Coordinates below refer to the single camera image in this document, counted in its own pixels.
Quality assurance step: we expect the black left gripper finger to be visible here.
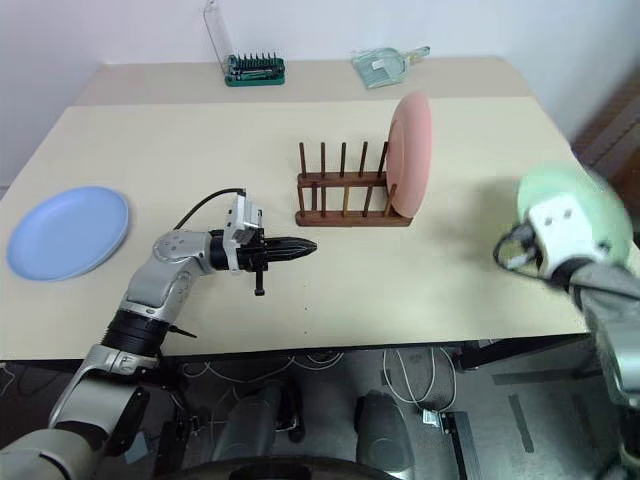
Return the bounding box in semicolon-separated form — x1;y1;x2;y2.
267;235;319;250
267;247;319;265

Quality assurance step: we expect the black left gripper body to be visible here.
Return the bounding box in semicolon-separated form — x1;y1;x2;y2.
234;228;272;297

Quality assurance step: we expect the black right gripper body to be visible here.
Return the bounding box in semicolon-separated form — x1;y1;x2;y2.
519;222;547;272

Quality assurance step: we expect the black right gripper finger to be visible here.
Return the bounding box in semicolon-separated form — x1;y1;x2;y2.
493;223;531;257
494;252;540;274

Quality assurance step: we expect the green plate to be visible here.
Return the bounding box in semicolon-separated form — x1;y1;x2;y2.
516;161;634;282

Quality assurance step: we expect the wooden dish rack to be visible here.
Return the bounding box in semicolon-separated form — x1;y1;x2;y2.
294;140;416;228

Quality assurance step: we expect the pink plate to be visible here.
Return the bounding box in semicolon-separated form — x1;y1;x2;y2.
387;90;434;220

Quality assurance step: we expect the dark rounded grey shape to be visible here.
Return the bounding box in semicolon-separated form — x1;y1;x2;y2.
353;390;415;475
217;383;307;454

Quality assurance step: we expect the green screwdriver bit case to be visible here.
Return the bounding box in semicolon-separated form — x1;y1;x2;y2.
203;0;288;88

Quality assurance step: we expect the blue plate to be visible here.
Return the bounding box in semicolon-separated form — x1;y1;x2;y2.
5;185;131;283

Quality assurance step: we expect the clear plastic dustpan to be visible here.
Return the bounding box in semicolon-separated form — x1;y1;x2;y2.
350;45;432;91

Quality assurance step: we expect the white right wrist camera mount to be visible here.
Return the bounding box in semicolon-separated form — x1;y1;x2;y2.
526;193;607;277

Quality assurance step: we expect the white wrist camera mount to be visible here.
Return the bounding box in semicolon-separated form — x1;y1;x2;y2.
223;192;265;247
526;193;607;277

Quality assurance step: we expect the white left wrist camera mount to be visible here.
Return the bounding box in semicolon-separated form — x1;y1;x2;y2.
223;192;265;247

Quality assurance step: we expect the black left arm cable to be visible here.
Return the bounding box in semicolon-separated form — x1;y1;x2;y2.
175;187;248;230

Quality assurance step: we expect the black table frame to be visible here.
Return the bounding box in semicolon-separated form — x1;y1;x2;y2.
438;333;606;480

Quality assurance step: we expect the white tangled cable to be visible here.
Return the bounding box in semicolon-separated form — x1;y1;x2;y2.
180;351;346;382

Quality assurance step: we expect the white looped cable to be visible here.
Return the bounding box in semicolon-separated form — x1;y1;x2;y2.
381;346;459;412

